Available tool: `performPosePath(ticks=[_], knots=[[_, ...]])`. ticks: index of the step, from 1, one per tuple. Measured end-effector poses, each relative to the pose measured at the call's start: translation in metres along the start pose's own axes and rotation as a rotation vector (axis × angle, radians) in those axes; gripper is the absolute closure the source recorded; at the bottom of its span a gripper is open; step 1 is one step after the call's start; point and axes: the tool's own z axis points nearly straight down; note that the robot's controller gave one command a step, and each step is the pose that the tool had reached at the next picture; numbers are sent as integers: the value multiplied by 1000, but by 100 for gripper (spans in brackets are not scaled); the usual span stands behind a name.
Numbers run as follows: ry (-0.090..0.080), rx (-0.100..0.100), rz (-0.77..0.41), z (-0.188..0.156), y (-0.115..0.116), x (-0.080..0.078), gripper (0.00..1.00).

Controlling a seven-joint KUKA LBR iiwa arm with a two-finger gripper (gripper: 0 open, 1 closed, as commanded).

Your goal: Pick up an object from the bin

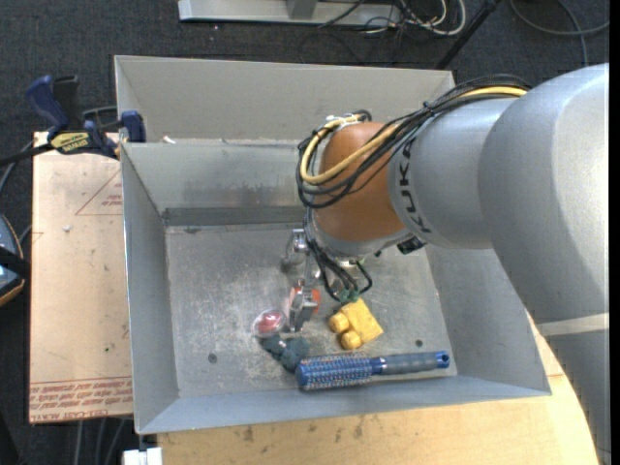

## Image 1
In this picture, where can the blue hairbrush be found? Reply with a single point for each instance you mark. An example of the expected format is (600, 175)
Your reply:
(339, 370)

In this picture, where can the dark green lumpy toy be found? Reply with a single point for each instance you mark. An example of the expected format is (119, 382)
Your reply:
(290, 351)

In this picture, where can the brown cardboard board, red print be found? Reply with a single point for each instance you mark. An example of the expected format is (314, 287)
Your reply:
(77, 279)

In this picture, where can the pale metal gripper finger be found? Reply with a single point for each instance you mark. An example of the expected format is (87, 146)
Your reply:
(295, 315)
(307, 310)

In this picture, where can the red ball in clear shell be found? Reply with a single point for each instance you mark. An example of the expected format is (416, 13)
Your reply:
(268, 322)

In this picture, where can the small orange object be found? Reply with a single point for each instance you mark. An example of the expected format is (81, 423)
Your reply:
(314, 303)

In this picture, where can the yellow toy block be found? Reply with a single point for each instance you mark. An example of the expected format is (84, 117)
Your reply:
(358, 325)

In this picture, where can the grey metal bin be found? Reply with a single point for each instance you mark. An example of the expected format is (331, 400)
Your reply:
(227, 279)

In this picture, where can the black cylinder on white bracket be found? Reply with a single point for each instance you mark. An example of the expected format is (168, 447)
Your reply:
(411, 245)

